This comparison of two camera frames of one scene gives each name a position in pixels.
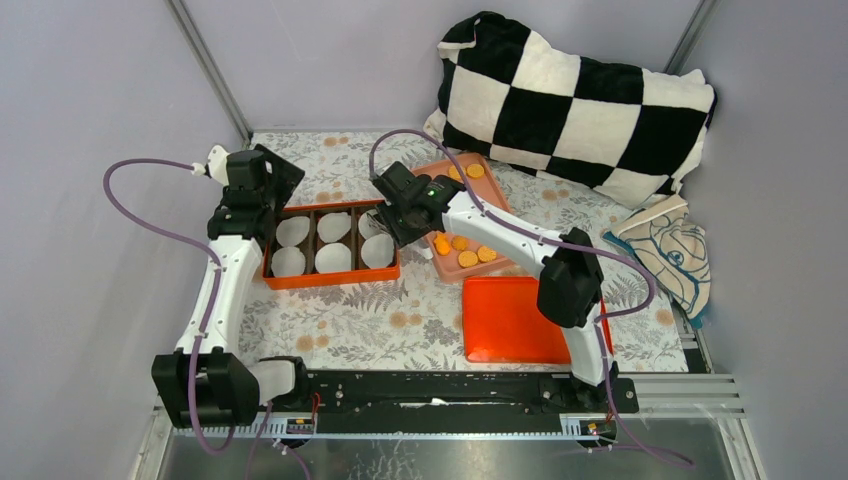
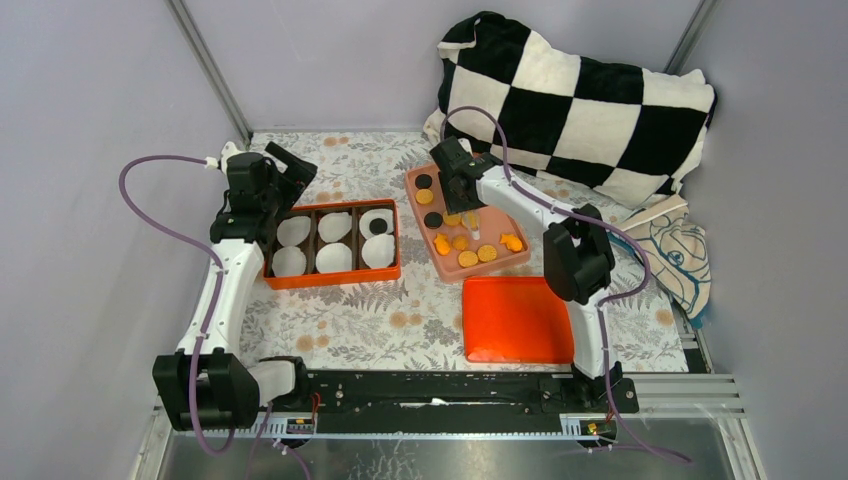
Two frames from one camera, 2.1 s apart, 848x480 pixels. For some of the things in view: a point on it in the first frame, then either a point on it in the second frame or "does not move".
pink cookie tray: (460, 257) does not move
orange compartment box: (329, 243) does not move
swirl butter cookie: (459, 242) does not move
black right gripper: (387, 212) → (452, 204)
